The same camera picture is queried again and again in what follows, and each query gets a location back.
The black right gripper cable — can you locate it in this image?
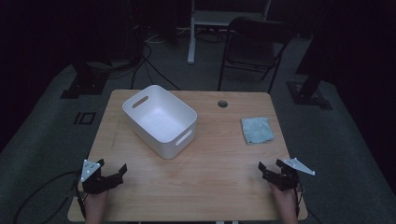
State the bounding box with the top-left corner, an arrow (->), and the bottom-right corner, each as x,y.
292,181 -> 303,217

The bundle of black floor cables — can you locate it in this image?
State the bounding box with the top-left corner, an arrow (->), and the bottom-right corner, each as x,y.
130,42 -> 182,91

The black floor cable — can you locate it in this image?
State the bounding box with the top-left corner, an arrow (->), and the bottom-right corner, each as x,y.
12,170 -> 82,224

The white metal desk frame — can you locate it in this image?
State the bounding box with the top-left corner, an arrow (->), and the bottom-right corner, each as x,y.
187,0 -> 273,65

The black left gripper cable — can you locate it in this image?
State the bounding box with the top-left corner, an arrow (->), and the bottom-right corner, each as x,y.
75,172 -> 88,219

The person's right hand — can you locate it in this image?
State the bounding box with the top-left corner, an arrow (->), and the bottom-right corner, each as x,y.
268,183 -> 299,219

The white plastic basket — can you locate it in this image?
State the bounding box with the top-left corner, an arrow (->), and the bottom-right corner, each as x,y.
121,84 -> 199,161

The black folding chair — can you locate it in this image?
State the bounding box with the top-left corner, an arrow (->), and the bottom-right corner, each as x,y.
217,17 -> 295,94

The black stand base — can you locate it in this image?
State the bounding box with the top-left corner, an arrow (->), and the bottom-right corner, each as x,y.
60,60 -> 110,100
286,79 -> 333,111

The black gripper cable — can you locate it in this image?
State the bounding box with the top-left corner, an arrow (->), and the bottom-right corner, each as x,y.
75,172 -> 88,219
292,181 -> 303,217

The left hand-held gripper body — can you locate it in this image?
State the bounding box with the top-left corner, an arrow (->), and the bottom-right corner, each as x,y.
80,159 -> 117,195

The white floor cable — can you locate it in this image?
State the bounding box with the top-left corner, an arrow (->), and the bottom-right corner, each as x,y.
145,33 -> 171,45

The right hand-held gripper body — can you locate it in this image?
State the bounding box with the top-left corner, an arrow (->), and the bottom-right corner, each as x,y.
263,157 -> 317,192

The light blue cloth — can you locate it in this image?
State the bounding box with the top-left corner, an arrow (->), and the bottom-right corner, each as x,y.
240,117 -> 276,146

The person's left hand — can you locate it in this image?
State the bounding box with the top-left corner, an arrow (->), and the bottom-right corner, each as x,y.
83,190 -> 109,219

